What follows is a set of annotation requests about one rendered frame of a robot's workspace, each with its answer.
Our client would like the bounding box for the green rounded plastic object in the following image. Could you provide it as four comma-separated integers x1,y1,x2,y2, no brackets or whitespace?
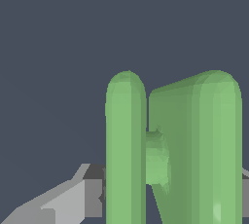
104,69,243,224

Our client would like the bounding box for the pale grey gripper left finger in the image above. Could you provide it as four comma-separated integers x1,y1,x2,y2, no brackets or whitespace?
0,163,107,224

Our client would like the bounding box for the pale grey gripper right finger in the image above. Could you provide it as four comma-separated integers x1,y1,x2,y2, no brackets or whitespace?
241,167,249,218

